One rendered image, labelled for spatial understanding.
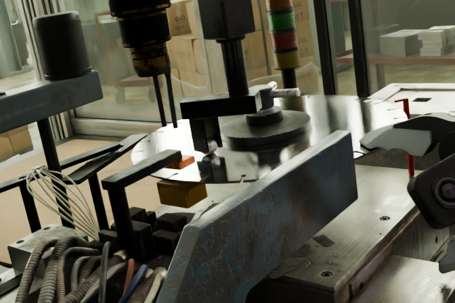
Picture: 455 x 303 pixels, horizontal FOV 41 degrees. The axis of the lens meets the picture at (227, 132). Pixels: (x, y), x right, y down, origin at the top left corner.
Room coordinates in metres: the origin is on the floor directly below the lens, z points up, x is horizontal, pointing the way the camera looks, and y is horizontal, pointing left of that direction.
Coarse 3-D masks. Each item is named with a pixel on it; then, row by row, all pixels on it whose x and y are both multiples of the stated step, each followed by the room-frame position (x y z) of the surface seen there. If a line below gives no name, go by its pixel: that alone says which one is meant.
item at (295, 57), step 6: (276, 54) 0.99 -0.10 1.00; (282, 54) 0.98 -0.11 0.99; (288, 54) 0.98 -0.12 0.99; (294, 54) 0.98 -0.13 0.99; (276, 60) 0.99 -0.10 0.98; (282, 60) 0.98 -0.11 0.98; (288, 60) 0.98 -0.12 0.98; (294, 60) 0.98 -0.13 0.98; (276, 66) 0.99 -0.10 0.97; (282, 66) 0.98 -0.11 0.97; (288, 66) 0.98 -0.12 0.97; (294, 66) 0.98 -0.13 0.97
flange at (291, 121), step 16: (272, 112) 0.69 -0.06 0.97; (288, 112) 0.73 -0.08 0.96; (304, 112) 0.73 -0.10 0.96; (224, 128) 0.71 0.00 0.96; (240, 128) 0.69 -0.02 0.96; (256, 128) 0.68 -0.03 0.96; (272, 128) 0.67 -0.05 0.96; (288, 128) 0.66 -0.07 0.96; (304, 128) 0.67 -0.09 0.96; (240, 144) 0.66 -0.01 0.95; (256, 144) 0.65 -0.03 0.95
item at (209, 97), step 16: (224, 48) 0.63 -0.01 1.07; (240, 48) 0.63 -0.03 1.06; (224, 64) 0.63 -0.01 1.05; (240, 64) 0.62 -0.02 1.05; (240, 80) 0.62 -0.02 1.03; (208, 96) 0.65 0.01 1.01; (224, 96) 0.64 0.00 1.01; (240, 96) 0.62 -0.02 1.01; (256, 96) 0.62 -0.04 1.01; (192, 112) 0.64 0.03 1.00; (208, 112) 0.63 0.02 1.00; (224, 112) 0.63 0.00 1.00; (240, 112) 0.62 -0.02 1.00; (256, 112) 0.62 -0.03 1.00; (192, 128) 0.64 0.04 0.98; (208, 128) 0.65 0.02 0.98
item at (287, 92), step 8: (256, 88) 0.70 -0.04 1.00; (264, 88) 0.70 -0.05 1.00; (272, 88) 0.73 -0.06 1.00; (296, 88) 0.69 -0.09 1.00; (264, 96) 0.69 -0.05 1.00; (272, 96) 0.69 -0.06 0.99; (280, 96) 0.69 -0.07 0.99; (288, 96) 0.69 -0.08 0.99; (296, 96) 0.68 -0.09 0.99; (264, 104) 0.69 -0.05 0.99; (272, 104) 0.70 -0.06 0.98; (264, 112) 0.69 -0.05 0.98
